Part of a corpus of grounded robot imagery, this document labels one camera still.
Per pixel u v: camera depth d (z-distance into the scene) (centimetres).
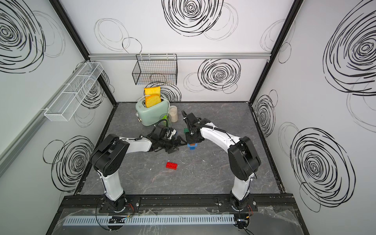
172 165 86
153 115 98
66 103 73
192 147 92
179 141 84
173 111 102
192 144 89
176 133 91
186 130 102
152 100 95
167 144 82
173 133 90
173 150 85
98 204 74
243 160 47
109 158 50
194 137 77
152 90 99
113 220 72
